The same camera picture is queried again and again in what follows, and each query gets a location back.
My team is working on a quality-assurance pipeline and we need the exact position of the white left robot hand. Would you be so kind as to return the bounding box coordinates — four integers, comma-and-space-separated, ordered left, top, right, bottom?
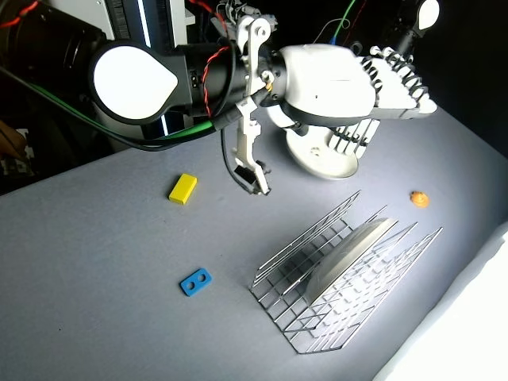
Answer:
331, 117, 382, 157

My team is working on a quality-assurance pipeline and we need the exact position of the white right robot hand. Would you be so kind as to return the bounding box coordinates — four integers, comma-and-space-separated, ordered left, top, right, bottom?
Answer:
264, 44, 439, 137

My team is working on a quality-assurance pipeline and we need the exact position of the white plate with dark rim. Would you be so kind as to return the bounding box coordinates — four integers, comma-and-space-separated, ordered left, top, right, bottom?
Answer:
284, 129, 360, 181
303, 217, 399, 307

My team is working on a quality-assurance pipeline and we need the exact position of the small orange toy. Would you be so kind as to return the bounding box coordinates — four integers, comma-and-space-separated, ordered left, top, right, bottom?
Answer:
410, 190, 430, 210

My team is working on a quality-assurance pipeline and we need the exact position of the white grey background device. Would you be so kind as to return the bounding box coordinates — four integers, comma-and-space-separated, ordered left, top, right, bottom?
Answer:
214, 0, 279, 31

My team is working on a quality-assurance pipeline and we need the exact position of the yellow rectangular block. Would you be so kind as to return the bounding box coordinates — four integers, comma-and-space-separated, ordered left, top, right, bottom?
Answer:
167, 172, 198, 206

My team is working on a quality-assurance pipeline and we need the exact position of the blue block with two holes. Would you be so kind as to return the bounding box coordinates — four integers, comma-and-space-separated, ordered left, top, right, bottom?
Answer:
179, 267, 214, 298

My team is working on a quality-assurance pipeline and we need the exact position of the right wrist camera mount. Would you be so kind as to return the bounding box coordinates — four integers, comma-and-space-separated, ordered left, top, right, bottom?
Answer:
231, 14, 279, 196

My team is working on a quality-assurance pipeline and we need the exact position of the silver wire plate rack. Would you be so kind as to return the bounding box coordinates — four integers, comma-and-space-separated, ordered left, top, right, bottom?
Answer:
248, 189, 445, 355

